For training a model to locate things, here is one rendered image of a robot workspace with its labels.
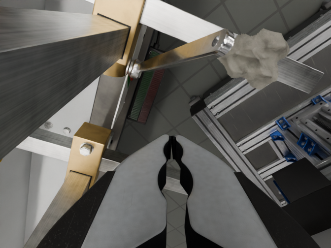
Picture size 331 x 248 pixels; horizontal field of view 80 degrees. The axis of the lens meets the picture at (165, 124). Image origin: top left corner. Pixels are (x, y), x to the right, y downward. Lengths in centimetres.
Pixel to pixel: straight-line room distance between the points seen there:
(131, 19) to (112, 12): 2
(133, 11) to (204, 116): 80
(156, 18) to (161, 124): 104
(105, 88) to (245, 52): 30
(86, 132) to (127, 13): 19
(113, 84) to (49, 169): 40
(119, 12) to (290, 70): 22
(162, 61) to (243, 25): 102
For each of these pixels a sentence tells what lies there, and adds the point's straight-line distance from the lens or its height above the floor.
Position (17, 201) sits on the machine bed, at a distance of 81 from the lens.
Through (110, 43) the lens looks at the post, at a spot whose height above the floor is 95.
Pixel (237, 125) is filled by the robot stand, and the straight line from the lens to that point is 109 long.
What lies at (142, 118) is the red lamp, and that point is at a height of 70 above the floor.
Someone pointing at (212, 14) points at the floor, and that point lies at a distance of 114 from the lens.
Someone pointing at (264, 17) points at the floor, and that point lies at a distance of 122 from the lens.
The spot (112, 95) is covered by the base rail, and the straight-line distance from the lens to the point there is 46.
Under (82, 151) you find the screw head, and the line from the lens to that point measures 34.
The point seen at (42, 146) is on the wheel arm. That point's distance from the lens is 39.
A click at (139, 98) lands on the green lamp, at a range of 45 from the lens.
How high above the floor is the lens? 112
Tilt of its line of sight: 63 degrees down
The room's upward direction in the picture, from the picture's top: 179 degrees clockwise
